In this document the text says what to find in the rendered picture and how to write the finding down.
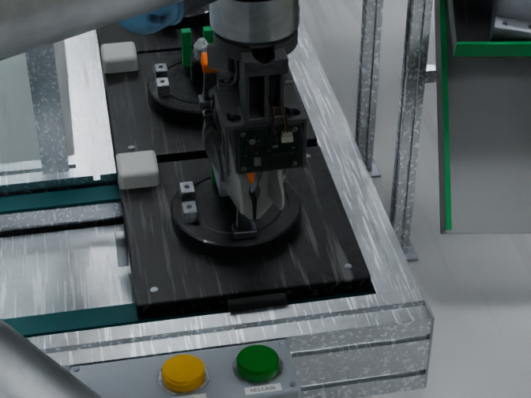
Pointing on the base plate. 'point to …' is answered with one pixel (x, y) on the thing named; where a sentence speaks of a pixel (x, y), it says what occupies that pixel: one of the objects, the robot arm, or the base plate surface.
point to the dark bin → (480, 32)
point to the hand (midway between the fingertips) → (252, 202)
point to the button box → (148, 368)
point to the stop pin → (122, 249)
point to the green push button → (257, 362)
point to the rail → (177, 327)
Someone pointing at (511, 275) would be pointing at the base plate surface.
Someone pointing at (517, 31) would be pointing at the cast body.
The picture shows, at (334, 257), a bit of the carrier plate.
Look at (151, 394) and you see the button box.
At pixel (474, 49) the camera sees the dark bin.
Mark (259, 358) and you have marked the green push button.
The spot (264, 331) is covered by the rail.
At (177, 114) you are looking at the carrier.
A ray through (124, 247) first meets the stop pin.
